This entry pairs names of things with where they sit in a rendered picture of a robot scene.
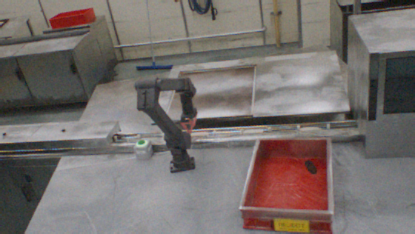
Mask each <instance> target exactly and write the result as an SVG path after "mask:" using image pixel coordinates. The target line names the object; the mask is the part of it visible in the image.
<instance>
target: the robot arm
mask: <svg viewBox="0 0 415 234"><path fill-rule="evenodd" d="M134 87H135V90H136V91H137V110H138V111H143V113H146V114H147V115H148V116H149V117H150V118H151V119H152V120H153V121H154V123H155V124H156V125H157V126H158V127H159V129H160V130H161V131H162V132H163V133H164V134H165V136H164V140H165V144H166V147H167V148H168V149H170V154H171V155H172V156H173V158H172V160H170V173H177V172H181V171H188V170H194V169H195V168H196V166H195V159H194V157H190V155H188V154H187V150H186V149H190V147H191V144H192V138H191V133H192V131H193V127H194V126H195V123H196V119H197V116H198V110H197V109H196V108H193V101H192V98H193V97H194V95H195V94H196V88H195V87H194V86H193V84H192V81H191V80H190V78H189V77H184V78H159V77H154V78H139V79H138V81H136V82H135V84H134ZM171 90H175V91H176V93H180V94H179V97H180V100H181V105H182V115H181V116H180V119H181V121H180V122H181V125H182V126H183V127H184V128H185V129H186V130H187V132H182V130H181V129H179V128H178V127H177V126H176V125H175V124H174V122H173V121H172V120H171V119H170V116H168V115H167V113H166V112H165V110H163V108H162V107H161V105H160V104H159V94H160V92H164V91H171ZM148 93H149V94H148ZM186 118H187V120H185V119H186ZM193 118H194V121H191V119H193ZM186 124H190V125H191V127H190V131H189V130H188V128H187V127H186Z"/></svg>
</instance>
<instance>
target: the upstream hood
mask: <svg viewBox="0 0 415 234"><path fill-rule="evenodd" d="M121 131H122V130H121V127H120V126H119V121H96V122H85V123H75V124H56V125H46V126H26V127H6V128H0V152H4V151H17V150H43V149H56V148H71V147H73V148H84V147H109V146H110V144H111V142H112V140H113V139H112V137H113V135H114V134H115V133H116V132H117V133H118V132H121Z"/></svg>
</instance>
